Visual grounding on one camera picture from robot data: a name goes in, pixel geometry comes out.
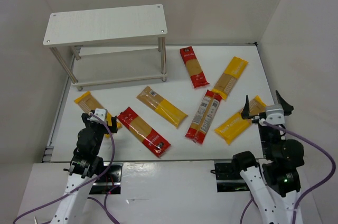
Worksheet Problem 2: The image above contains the red spaghetti bag top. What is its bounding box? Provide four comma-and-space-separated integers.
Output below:
180, 46, 209, 88

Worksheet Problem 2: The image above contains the red spaghetti bag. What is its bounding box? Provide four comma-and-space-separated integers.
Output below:
117, 107, 171, 157
180, 46, 209, 88

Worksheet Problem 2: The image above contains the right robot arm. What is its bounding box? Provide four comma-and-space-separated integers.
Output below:
232, 92, 304, 223

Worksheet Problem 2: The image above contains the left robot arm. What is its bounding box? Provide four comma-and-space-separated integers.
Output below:
51, 108, 117, 223

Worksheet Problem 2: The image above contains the white two-tier shelf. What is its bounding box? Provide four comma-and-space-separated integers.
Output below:
43, 4, 167, 91

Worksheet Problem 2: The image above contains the yellow spaghetti bag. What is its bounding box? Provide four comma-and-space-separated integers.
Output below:
212, 57, 248, 100
137, 86, 187, 128
74, 91, 122, 138
214, 95, 266, 145

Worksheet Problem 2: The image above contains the yellow spaghetti bag left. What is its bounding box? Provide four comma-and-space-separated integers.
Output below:
74, 91, 122, 138

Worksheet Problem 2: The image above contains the red spaghetti bag lower centre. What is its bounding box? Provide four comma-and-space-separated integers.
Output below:
117, 107, 171, 157

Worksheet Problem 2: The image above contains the yellow spaghetti bag upper right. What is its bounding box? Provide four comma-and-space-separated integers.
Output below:
212, 57, 248, 100

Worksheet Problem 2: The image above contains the red spaghetti bag label side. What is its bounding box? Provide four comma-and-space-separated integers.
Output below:
185, 90, 222, 144

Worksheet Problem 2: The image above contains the yellow spaghetti bag centre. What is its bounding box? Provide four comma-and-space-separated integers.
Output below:
137, 86, 187, 128

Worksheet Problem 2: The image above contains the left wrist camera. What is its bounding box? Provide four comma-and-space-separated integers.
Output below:
89, 108, 107, 123

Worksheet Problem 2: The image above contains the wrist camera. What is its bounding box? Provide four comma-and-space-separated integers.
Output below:
89, 108, 107, 123
265, 104, 285, 125

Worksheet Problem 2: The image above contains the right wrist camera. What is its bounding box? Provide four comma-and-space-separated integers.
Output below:
265, 104, 285, 125

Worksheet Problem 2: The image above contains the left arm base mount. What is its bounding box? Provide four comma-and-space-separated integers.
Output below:
89, 163, 123, 195

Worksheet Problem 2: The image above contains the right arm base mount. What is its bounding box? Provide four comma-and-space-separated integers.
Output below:
210, 161, 249, 193

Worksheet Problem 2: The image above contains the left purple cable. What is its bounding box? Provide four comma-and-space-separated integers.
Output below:
12, 113, 120, 224

